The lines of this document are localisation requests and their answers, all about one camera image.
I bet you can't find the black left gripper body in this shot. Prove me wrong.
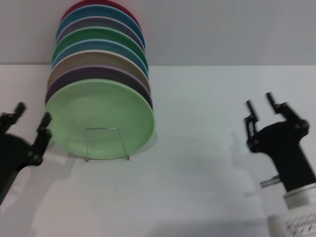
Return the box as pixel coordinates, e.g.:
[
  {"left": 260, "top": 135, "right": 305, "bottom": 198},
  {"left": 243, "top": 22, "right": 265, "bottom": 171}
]
[{"left": 0, "top": 134, "right": 40, "bottom": 198}]

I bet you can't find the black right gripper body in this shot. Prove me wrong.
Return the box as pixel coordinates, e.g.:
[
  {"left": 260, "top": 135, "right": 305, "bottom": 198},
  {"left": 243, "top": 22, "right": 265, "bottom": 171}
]
[{"left": 247, "top": 120, "right": 316, "bottom": 193}]

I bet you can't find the light green plate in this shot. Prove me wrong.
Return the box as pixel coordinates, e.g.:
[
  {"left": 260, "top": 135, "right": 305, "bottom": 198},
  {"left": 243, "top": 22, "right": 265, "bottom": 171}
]
[{"left": 45, "top": 78, "right": 156, "bottom": 160}]

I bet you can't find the lavender plate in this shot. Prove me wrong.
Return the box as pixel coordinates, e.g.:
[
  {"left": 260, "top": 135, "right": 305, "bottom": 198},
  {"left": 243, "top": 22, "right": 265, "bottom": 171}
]
[{"left": 44, "top": 65, "right": 154, "bottom": 112}]

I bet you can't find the tan beige plate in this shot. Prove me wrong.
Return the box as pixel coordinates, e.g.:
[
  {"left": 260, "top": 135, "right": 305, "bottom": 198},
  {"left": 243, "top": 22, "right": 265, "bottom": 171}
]
[{"left": 46, "top": 50, "right": 151, "bottom": 94}]

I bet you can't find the light blue plate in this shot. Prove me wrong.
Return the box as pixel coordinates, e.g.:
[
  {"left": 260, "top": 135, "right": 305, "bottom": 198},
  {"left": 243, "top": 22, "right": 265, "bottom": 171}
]
[{"left": 51, "top": 38, "right": 150, "bottom": 79}]

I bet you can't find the dark green plate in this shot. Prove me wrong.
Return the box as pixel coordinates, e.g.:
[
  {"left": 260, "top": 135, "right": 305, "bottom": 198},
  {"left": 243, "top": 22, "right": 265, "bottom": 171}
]
[{"left": 51, "top": 26, "right": 149, "bottom": 72}]

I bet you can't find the dark red plate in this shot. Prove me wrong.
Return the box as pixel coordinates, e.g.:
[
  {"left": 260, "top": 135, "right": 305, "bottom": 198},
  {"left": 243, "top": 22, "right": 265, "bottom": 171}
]
[{"left": 61, "top": 0, "right": 141, "bottom": 30}]

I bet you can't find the grey purple plate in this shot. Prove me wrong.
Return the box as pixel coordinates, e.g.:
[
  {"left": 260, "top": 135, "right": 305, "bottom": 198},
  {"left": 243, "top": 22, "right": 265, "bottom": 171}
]
[{"left": 56, "top": 16, "right": 145, "bottom": 50}]

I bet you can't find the deep teal plate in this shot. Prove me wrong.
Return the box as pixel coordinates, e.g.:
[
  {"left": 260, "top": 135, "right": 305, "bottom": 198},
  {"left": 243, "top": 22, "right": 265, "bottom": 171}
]
[{"left": 56, "top": 4, "right": 146, "bottom": 51}]

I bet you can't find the right gripper silver connector cable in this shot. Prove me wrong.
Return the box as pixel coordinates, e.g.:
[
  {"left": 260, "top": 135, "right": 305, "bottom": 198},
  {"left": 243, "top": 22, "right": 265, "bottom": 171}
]
[{"left": 259, "top": 176, "right": 282, "bottom": 189}]

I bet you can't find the clear wire plate rack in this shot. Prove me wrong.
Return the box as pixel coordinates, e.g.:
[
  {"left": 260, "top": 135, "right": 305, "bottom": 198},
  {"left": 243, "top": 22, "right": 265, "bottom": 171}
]
[{"left": 84, "top": 127, "right": 130, "bottom": 162}]

